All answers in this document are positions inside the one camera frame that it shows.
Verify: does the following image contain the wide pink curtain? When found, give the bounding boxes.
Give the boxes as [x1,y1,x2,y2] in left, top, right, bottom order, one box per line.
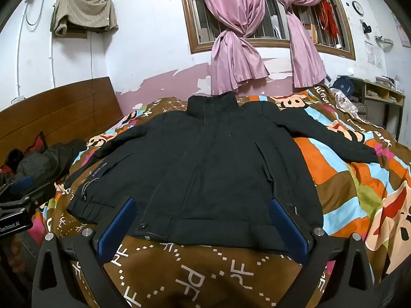
[193,0,270,96]

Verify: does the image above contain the black jacket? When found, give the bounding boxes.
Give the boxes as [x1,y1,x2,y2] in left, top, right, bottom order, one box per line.
[64,94,379,254]

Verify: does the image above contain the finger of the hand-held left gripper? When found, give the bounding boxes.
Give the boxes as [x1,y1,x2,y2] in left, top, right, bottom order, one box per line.
[6,183,57,212]
[0,176,34,196]

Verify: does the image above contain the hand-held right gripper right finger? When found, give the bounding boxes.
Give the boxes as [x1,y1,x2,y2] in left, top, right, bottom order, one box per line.
[269,198,376,308]

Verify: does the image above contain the blue cap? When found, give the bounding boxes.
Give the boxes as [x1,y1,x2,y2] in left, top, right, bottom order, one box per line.
[331,75,356,97]

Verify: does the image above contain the wooden shelf unit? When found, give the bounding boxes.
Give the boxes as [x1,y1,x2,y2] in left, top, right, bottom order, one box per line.
[348,76,406,142]

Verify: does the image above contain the cartoon printed blanket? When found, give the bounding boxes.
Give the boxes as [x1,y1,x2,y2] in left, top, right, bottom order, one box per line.
[32,85,411,308]

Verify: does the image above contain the white wall cable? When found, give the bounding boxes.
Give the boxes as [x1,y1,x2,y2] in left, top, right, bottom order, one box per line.
[14,0,53,103]

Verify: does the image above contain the red hanging cloth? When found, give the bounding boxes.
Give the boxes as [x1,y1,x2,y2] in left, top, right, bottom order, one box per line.
[319,0,341,39]

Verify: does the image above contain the floral cloth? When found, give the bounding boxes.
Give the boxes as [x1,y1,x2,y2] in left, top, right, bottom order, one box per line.
[332,88,368,119]

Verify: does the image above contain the beige hanging cloth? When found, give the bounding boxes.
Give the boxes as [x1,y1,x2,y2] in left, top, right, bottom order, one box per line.
[50,0,119,38]

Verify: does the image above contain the wooden headboard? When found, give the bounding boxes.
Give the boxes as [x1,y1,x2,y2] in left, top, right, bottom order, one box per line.
[0,76,124,167]

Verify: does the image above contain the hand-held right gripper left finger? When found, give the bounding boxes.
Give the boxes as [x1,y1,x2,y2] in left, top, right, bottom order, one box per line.
[32,197,138,308]

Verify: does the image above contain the narrow pink curtain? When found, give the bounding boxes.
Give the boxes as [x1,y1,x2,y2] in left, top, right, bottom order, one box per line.
[271,0,328,89]

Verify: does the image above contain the stack of books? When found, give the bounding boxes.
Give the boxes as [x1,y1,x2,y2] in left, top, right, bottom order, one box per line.
[374,75,399,89]

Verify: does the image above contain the dark clothes pile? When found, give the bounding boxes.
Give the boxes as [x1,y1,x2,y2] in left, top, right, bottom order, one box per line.
[0,139,88,188]

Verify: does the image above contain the white paper sheet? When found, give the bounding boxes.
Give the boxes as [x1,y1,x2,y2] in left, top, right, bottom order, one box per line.
[364,40,386,65]

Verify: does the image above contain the red and black cloth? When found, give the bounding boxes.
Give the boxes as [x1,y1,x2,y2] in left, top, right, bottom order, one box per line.
[26,131,49,155]

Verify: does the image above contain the pink wall poster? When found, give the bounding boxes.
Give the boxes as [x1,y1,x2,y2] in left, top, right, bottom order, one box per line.
[396,26,410,47]

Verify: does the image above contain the wooden window frame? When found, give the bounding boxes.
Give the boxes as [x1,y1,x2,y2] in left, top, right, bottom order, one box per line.
[177,0,357,61]

